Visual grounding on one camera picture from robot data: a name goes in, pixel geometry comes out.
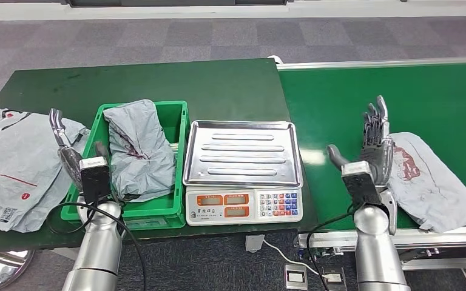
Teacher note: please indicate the grey parcel bag with red print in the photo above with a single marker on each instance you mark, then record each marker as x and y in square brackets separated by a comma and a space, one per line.
[434, 188]

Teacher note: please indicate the green plastic crate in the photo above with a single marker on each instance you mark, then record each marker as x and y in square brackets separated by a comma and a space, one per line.
[176, 116]

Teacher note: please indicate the steel scale tray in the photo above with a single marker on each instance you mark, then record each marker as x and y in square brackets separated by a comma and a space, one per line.
[243, 152]

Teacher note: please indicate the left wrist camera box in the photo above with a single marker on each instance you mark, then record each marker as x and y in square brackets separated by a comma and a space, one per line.
[95, 180]

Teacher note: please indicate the white electronic scale body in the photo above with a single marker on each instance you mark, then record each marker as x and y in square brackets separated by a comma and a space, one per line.
[241, 207]

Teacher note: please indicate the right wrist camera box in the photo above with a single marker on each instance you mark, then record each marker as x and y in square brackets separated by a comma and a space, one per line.
[359, 186]

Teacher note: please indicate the large grey mailer with black print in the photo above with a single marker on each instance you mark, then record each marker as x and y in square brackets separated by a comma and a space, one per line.
[56, 192]

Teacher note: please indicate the round chrome base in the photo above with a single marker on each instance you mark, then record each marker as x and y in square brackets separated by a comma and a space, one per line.
[0, 269]

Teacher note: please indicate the white table foot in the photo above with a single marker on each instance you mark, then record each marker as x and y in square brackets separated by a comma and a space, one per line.
[64, 253]

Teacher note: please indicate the green conveyor belt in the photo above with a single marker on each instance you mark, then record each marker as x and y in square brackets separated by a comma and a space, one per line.
[377, 92]

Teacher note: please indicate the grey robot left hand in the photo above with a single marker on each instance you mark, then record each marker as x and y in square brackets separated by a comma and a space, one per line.
[71, 164]

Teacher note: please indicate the silver floor socket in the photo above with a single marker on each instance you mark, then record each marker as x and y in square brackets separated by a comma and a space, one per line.
[333, 279]
[296, 277]

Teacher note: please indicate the white table leg block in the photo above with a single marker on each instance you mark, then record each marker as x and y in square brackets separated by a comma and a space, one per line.
[254, 243]

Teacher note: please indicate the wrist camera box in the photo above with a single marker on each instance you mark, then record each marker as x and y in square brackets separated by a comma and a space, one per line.
[95, 180]
[359, 186]

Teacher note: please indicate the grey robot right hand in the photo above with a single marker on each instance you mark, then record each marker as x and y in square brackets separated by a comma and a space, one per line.
[379, 160]

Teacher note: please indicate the large grey mailer with QR codes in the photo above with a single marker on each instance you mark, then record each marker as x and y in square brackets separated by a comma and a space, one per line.
[12, 164]

